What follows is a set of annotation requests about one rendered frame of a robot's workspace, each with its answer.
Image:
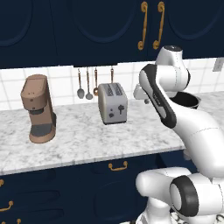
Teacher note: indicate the wooden hanging spoon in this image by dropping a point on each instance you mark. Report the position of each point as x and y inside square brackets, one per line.
[95, 90]

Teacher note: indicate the navy drawer front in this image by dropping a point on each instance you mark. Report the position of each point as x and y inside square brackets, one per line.
[87, 172]
[32, 204]
[29, 182]

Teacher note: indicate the navy wall cupboard door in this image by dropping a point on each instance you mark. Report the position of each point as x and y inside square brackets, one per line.
[99, 29]
[192, 26]
[26, 32]

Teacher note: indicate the grey wall socket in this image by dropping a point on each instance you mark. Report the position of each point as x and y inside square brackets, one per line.
[218, 64]

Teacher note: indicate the brown coffee machine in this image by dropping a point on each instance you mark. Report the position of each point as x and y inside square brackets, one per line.
[37, 108]

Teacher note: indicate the grey hanging spoon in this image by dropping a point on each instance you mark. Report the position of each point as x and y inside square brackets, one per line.
[80, 92]

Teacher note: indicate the navy base cupboard door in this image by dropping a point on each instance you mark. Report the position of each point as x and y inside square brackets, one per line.
[110, 202]

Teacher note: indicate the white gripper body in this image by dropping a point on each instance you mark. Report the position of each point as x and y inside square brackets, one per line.
[139, 92]

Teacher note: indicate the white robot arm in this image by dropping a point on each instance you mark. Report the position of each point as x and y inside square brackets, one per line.
[201, 137]

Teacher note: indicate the grey hanging ladle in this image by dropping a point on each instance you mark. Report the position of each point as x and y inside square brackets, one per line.
[89, 95]

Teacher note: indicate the black pot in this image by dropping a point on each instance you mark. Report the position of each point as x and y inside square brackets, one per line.
[186, 100]

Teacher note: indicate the grey toaster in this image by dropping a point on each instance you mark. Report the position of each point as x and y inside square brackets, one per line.
[112, 105]

